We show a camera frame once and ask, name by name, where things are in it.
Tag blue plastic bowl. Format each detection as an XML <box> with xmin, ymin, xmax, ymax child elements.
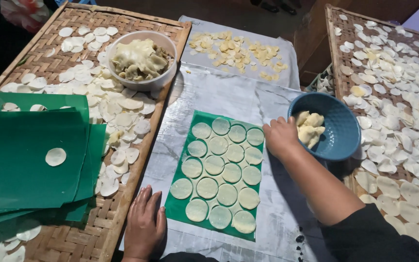
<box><xmin>288</xmin><ymin>92</ymin><xmax>362</xmax><ymax>162</ymax></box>

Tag person's black garment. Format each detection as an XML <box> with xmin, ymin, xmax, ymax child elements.
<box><xmin>159</xmin><ymin>203</ymin><xmax>419</xmax><ymax>262</ymax></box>

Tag single white dough round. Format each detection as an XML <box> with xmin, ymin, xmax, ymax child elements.
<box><xmin>45</xmin><ymin>147</ymin><xmax>67</xmax><ymax>167</ymax></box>

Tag white plastic bowl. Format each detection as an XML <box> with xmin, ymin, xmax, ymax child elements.
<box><xmin>106</xmin><ymin>30</ymin><xmax>178</xmax><ymax>92</ymax></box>

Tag pink floral cloth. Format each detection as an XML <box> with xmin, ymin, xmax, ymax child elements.
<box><xmin>0</xmin><ymin>0</ymin><xmax>50</xmax><ymax>34</ymax></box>

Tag person's left hand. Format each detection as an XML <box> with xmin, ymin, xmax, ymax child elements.
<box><xmin>123</xmin><ymin>185</ymin><xmax>167</xmax><ymax>260</ymax></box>

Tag stack of green plastic sheets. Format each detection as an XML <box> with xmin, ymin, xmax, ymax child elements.
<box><xmin>0</xmin><ymin>91</ymin><xmax>107</xmax><ymax>230</ymax></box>

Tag heap of white dough rounds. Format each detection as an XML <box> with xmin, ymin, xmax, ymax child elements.
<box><xmin>0</xmin><ymin>25</ymin><xmax>156</xmax><ymax>262</ymax></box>
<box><xmin>333</xmin><ymin>14</ymin><xmax>419</xmax><ymax>262</ymax></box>

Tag grey plastic table cover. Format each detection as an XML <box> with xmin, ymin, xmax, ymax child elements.
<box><xmin>119</xmin><ymin>61</ymin><xmax>338</xmax><ymax>262</ymax></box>

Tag person's right hand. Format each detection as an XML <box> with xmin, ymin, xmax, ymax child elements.
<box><xmin>262</xmin><ymin>116</ymin><xmax>300</xmax><ymax>160</ymax></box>

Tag group of flat dough rounds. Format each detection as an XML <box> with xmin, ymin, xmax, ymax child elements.
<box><xmin>169</xmin><ymin>117</ymin><xmax>265</xmax><ymax>234</ymax></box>

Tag white cloth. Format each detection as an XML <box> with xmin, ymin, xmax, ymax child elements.
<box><xmin>178</xmin><ymin>15</ymin><xmax>301</xmax><ymax>90</ymax></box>

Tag dough scraps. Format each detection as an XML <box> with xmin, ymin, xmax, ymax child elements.
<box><xmin>110</xmin><ymin>39</ymin><xmax>172</xmax><ymax>82</ymax></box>

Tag woven bamboo tray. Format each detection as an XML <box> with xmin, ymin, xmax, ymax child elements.
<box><xmin>325</xmin><ymin>4</ymin><xmax>419</xmax><ymax>262</ymax></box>
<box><xmin>0</xmin><ymin>2</ymin><xmax>193</xmax><ymax>262</ymax></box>

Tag green plastic sheet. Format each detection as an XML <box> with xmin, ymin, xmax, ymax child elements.
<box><xmin>164</xmin><ymin>110</ymin><xmax>265</xmax><ymax>243</ymax></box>

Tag scattered yellow dried chips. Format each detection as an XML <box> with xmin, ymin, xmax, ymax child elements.
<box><xmin>188</xmin><ymin>31</ymin><xmax>289</xmax><ymax>82</ymax></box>

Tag yellowish dough lumps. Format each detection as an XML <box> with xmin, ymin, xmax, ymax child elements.
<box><xmin>293</xmin><ymin>111</ymin><xmax>327</xmax><ymax>149</ymax></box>

